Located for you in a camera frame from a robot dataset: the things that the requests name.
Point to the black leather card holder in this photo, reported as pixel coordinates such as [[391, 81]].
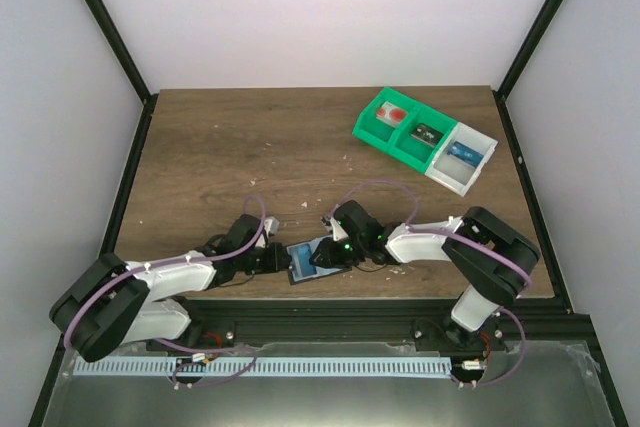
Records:
[[322, 271]]

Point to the blue card in bin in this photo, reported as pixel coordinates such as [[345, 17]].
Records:
[[462, 156]]

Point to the blue VIP credit card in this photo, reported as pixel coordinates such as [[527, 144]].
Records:
[[462, 153]]

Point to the black card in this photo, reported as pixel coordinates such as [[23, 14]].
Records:
[[426, 134]]

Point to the red white card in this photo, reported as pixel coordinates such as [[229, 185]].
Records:
[[391, 114]]

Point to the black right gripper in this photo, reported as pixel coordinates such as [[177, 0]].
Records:
[[326, 252]]

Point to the green bin middle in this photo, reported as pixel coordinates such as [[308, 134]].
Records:
[[413, 153]]

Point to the black aluminium front rail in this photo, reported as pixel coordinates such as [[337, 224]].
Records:
[[420, 322]]

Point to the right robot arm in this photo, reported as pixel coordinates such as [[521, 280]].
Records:
[[495, 259]]

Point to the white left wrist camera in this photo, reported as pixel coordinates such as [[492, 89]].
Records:
[[270, 228]]

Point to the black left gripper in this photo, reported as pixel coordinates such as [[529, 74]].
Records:
[[275, 257]]

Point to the black left frame post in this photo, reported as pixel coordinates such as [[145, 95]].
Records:
[[117, 45]]

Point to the black right frame post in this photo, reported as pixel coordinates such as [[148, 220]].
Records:
[[535, 34]]

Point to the white translucent bin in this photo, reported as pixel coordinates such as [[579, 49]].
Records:
[[456, 173]]

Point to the light blue slotted cable duct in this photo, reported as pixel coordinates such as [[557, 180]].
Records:
[[402, 367]]

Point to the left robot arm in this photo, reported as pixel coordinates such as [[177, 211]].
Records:
[[116, 302]]

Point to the green bin far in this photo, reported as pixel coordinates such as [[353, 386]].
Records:
[[378, 125]]

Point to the green bin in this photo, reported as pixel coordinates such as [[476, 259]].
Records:
[[413, 153], [378, 125]]

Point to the black frame post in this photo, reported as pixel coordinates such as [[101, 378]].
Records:
[[535, 34], [117, 45]]

